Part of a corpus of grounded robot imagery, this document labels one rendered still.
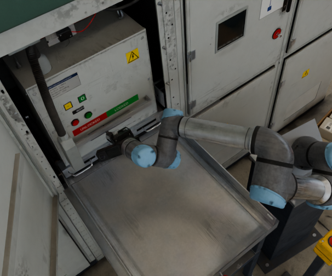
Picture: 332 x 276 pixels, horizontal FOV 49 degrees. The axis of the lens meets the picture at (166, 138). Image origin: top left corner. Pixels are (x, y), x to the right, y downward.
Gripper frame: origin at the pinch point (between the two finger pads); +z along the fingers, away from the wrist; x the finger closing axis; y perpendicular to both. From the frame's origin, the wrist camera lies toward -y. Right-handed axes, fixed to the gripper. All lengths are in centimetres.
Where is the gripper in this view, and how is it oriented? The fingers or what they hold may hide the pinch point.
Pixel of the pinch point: (107, 137)
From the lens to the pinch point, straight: 157.0
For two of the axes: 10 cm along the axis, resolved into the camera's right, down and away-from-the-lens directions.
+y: 8.0, -5.2, 3.1
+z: -4.7, -2.3, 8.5
